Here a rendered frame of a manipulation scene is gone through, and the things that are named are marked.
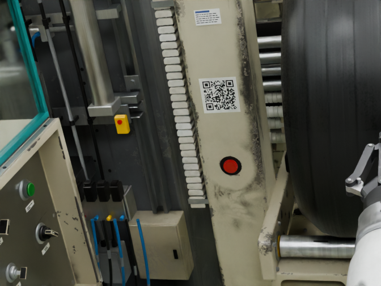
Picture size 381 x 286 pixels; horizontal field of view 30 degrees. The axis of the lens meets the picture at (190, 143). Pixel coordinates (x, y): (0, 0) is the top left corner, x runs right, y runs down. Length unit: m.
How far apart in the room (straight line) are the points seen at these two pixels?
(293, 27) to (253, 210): 0.47
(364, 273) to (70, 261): 0.78
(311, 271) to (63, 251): 0.50
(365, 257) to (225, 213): 0.73
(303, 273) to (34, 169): 0.57
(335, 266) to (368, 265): 0.65
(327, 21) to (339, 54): 0.06
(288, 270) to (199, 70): 0.44
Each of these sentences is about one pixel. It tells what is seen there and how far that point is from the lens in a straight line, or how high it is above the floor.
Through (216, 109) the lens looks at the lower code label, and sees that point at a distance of 1.42.
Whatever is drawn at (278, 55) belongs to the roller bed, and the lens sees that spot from 1.79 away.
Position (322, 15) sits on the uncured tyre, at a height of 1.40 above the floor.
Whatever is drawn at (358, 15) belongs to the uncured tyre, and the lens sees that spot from 1.18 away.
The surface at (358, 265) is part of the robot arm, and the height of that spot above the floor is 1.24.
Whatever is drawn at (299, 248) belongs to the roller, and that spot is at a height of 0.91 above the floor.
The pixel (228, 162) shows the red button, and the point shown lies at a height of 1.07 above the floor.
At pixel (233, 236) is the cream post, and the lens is 1.57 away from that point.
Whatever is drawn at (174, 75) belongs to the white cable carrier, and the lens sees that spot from 1.43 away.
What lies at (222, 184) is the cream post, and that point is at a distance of 1.50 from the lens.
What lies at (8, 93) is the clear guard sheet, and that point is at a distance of 1.23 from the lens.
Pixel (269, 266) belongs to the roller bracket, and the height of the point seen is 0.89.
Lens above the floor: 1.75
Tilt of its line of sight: 25 degrees down
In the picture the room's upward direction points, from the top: 10 degrees counter-clockwise
